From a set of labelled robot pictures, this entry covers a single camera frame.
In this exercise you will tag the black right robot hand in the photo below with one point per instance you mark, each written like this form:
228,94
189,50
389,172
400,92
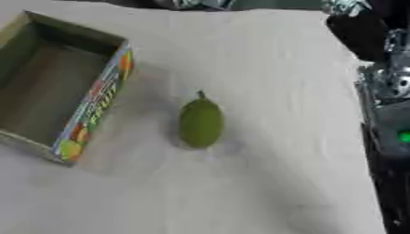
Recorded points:
359,35

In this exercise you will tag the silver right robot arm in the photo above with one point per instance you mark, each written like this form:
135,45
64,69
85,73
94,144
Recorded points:
392,128

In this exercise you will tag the cardboard box with fruit print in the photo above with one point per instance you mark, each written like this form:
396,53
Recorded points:
101,100

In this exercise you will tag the green toy pear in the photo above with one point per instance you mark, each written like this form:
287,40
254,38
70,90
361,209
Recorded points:
200,123

